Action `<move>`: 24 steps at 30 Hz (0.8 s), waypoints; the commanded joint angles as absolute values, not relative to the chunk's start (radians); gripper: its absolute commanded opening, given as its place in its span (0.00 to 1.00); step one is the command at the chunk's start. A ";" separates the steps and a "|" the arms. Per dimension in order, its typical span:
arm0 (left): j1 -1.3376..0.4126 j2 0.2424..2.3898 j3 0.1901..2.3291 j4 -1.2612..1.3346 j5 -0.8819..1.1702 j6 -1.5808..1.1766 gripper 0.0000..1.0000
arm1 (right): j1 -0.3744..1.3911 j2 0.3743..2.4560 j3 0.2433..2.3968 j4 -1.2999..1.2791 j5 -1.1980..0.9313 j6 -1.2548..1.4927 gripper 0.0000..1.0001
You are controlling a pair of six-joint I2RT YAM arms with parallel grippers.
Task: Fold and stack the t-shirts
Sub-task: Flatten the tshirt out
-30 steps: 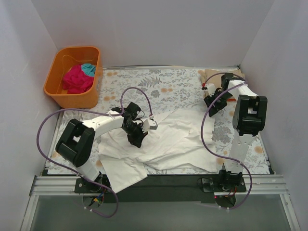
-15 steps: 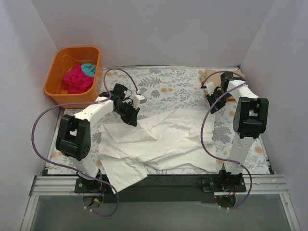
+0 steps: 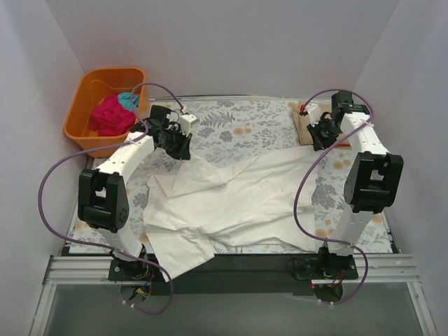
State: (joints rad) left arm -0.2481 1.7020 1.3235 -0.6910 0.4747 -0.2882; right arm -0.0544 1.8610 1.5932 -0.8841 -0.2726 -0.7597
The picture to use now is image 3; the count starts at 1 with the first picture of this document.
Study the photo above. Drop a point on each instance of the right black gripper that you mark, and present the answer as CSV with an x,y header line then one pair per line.
x,y
320,132

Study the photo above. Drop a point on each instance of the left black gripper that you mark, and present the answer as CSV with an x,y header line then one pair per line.
x,y
178,144

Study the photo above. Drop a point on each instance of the white t shirt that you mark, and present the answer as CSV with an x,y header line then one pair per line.
x,y
266,199

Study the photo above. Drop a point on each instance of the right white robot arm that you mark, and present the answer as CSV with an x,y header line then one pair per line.
x,y
371,184

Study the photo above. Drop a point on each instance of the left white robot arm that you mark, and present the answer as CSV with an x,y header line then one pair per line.
x,y
102,195

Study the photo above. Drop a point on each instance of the folded beige shirt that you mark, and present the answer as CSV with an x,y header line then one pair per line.
x,y
303,136

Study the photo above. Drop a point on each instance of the floral patterned table mat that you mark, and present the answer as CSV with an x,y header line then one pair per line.
x,y
230,130

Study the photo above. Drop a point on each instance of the crumpled teal shirt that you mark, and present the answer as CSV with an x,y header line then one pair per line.
x,y
129,101

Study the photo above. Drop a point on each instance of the crumpled magenta shirt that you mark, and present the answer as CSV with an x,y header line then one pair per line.
x,y
110,119

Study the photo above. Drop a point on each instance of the orange plastic basket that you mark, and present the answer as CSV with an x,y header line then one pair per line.
x,y
94,87

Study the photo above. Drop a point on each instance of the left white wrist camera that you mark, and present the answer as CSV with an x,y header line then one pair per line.
x,y
186,122

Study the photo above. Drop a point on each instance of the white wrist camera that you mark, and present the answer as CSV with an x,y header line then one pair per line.
x,y
311,113
186,122

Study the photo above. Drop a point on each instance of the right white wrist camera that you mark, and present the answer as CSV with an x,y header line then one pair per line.
x,y
311,113

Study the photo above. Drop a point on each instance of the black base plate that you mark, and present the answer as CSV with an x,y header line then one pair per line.
x,y
298,280

